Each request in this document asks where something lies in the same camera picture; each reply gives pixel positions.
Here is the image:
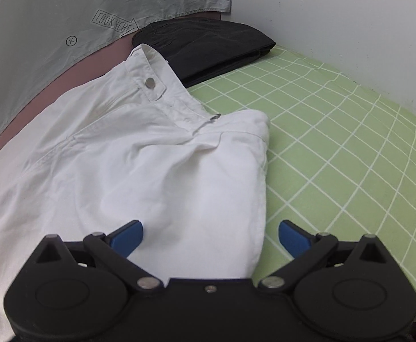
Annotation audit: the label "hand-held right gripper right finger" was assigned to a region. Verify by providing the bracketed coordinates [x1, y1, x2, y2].
[258, 220, 396, 293]

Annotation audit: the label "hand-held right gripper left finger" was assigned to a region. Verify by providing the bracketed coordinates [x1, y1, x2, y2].
[33, 220, 164, 293]

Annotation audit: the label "white pants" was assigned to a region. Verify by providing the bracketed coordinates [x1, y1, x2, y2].
[0, 44, 270, 342]

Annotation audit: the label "green grid mat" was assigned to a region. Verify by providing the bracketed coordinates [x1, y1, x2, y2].
[187, 44, 416, 305]

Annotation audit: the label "black folded garment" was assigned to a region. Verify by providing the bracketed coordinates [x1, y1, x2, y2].
[132, 19, 276, 88]

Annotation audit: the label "grey printed sheet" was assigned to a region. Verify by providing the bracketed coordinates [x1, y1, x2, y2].
[0, 0, 232, 164]

